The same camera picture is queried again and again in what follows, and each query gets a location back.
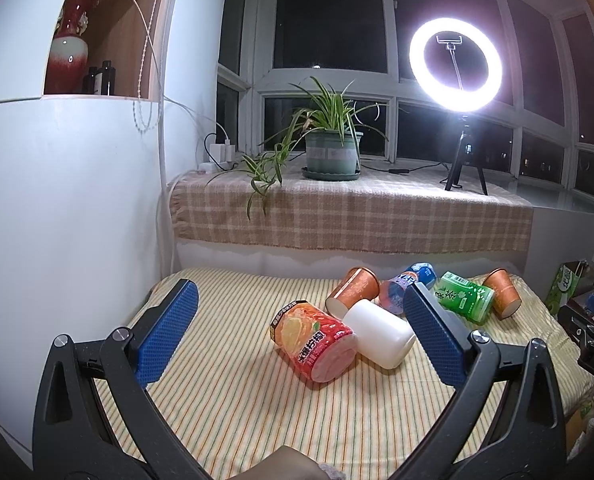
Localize red orange-print cup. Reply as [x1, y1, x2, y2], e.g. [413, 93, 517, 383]
[269, 300, 358, 384]

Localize brown paper cup right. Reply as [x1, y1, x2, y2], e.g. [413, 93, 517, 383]
[482, 268, 521, 320]

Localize brown paper cup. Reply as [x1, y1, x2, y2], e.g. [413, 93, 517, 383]
[482, 268, 521, 320]
[325, 266, 381, 318]

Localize green tea cup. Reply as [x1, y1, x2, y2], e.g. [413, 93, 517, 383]
[434, 272, 494, 325]

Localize white plastic cup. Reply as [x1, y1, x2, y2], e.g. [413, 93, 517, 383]
[343, 299, 416, 370]

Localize blue orange printed cup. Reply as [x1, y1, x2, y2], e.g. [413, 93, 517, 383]
[378, 262, 437, 316]

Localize brown paper cup left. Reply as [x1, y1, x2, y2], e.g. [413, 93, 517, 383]
[325, 266, 381, 318]

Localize green cardboard box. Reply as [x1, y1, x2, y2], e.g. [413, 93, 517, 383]
[544, 259, 594, 316]

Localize black tripod stand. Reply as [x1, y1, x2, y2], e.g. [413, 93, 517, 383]
[445, 115, 489, 196]

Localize plaid beige sill cloth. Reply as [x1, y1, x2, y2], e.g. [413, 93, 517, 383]
[170, 168, 533, 254]

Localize white power strip chargers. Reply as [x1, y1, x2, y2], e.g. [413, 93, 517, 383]
[198, 132, 236, 174]

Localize potted spider plant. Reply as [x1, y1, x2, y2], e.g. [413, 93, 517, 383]
[206, 76, 389, 222]

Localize black bottles on shelf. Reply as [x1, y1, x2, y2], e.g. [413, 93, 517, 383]
[82, 60, 116, 96]

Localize red white ceramic vase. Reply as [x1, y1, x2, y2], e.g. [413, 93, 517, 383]
[44, 0, 99, 94]

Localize white ring light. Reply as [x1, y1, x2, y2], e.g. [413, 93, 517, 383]
[409, 18, 503, 114]

